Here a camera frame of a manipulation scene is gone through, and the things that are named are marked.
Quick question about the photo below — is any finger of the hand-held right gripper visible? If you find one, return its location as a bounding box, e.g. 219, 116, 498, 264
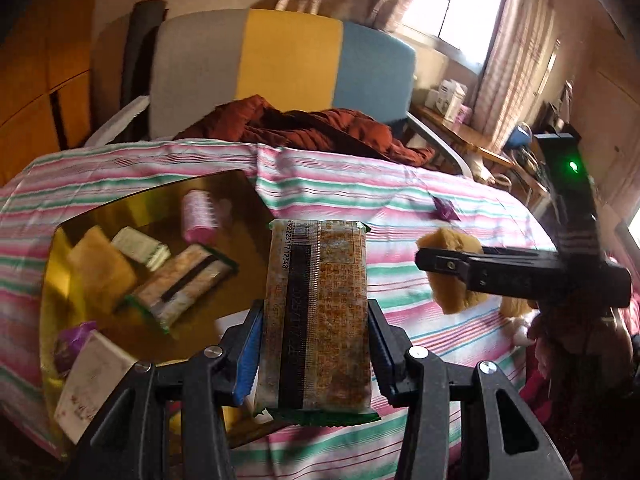
415, 246, 502, 294

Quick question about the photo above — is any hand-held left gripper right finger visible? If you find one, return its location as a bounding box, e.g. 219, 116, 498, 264
366, 299, 573, 480

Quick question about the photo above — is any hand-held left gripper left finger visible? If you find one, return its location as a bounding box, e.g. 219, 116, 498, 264
65, 299, 265, 480

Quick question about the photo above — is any yellow plush toy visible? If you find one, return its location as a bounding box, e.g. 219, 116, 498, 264
422, 227, 493, 315
499, 294, 541, 347

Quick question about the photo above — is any green-edged snack packet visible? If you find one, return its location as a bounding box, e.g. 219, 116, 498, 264
252, 219, 382, 428
124, 243, 240, 333

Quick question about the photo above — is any pink hair roller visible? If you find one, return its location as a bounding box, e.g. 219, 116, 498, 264
181, 189, 221, 243

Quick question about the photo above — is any yellow sponge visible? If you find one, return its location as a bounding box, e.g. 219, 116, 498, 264
66, 225, 138, 313

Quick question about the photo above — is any gold tin tray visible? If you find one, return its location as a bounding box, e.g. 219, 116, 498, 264
39, 170, 288, 461

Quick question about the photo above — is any person's right hand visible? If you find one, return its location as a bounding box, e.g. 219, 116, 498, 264
527, 305, 633, 391

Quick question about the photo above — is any purple foil packet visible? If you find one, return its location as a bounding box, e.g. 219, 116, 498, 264
432, 196, 461, 222
54, 321, 98, 373

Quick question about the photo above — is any blue round object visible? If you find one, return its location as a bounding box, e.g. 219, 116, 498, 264
505, 122, 533, 151

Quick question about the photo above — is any striped bed sheet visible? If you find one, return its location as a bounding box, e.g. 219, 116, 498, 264
0, 140, 591, 480

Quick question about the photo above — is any wooden side table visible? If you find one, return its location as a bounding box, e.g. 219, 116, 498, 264
412, 105, 516, 181

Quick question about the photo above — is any white box with red label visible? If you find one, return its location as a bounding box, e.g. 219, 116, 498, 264
54, 331, 138, 446

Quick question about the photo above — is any green and white small box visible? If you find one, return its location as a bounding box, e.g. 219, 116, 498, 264
111, 226, 172, 271

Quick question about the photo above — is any white carton box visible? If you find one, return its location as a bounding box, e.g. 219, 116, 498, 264
432, 80, 468, 121

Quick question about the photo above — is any red-brown quilted jacket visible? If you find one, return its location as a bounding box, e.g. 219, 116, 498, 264
175, 95, 436, 166

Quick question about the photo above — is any window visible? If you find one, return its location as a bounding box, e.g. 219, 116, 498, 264
400, 0, 511, 68

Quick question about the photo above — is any grey yellow blue headboard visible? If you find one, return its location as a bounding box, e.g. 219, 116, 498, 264
148, 8, 417, 141

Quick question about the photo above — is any wooden wardrobe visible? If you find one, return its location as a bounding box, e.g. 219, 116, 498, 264
0, 0, 101, 186

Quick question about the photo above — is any grey bed frame rail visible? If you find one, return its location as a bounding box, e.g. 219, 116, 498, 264
405, 110, 473, 178

